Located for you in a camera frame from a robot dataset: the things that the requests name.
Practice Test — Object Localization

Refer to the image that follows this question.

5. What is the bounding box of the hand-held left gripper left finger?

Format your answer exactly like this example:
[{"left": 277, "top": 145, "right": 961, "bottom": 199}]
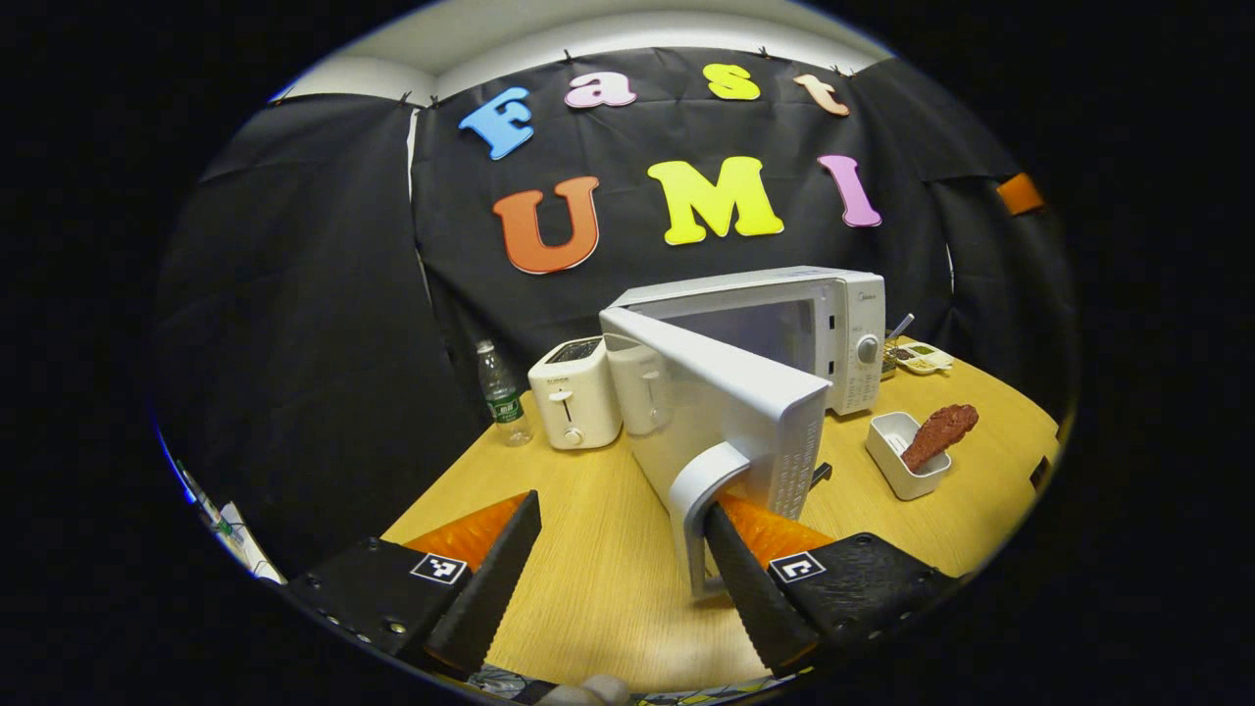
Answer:
[{"left": 284, "top": 490, "right": 543, "bottom": 678}]

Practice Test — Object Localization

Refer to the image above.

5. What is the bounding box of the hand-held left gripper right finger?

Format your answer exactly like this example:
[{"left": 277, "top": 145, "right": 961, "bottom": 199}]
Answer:
[{"left": 703, "top": 493, "right": 967, "bottom": 680}]

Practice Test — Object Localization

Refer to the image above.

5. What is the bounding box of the white microwave oven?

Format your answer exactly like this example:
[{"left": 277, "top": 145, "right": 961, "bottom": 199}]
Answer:
[{"left": 600, "top": 265, "right": 888, "bottom": 601}]

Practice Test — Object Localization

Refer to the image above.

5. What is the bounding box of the brown meat piece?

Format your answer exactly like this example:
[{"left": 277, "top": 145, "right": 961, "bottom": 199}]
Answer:
[{"left": 900, "top": 404, "right": 979, "bottom": 474}]

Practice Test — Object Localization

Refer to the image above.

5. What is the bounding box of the clear plastic water bottle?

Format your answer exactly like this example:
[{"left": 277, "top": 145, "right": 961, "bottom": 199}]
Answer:
[{"left": 477, "top": 339, "right": 533, "bottom": 448}]

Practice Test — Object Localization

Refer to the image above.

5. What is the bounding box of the white divided condiment dish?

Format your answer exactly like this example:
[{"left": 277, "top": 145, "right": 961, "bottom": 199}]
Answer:
[{"left": 887, "top": 340, "right": 954, "bottom": 377}]

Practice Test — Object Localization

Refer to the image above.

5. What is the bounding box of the white toaster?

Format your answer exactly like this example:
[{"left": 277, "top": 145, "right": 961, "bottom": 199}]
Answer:
[{"left": 527, "top": 336, "right": 624, "bottom": 451}]

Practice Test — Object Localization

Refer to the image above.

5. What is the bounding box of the white rectangular bowl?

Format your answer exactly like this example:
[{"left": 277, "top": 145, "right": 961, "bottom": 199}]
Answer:
[{"left": 865, "top": 412, "right": 952, "bottom": 502}]

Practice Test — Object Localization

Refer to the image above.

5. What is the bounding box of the white printed sheet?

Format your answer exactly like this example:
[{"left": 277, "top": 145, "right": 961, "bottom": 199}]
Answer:
[{"left": 179, "top": 461, "right": 285, "bottom": 586}]

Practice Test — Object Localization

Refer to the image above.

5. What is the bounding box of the black backdrop cloth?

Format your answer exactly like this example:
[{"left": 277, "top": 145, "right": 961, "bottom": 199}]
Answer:
[{"left": 152, "top": 47, "right": 1079, "bottom": 580}]

